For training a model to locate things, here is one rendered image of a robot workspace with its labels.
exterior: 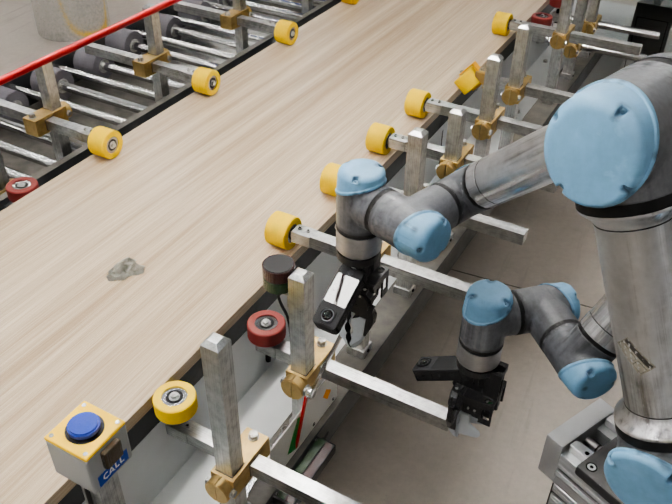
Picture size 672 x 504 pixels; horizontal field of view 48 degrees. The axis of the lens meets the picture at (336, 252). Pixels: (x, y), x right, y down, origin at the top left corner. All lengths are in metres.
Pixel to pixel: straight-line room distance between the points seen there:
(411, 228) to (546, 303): 0.30
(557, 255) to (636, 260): 2.51
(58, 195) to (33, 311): 0.44
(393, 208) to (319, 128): 1.17
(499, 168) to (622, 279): 0.30
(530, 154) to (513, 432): 1.66
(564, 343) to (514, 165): 0.30
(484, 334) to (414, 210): 0.27
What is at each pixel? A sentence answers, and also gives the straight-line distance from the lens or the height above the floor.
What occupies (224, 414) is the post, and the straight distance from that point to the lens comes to 1.27.
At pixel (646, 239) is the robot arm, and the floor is 1.50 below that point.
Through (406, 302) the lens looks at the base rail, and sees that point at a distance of 1.94.
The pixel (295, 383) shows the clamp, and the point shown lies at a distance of 1.50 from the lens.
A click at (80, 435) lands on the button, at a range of 1.00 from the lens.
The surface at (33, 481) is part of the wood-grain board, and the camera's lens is 1.40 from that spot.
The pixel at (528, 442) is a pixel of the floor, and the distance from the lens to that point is 2.60.
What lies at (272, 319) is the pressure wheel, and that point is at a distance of 1.58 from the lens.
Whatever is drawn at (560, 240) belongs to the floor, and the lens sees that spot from 3.47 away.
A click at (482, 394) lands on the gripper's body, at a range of 1.38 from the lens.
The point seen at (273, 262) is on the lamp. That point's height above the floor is 1.11.
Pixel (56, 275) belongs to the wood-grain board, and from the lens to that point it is 1.79.
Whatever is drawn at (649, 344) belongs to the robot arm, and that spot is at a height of 1.39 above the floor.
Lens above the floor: 1.97
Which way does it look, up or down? 38 degrees down
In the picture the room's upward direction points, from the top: 1 degrees clockwise
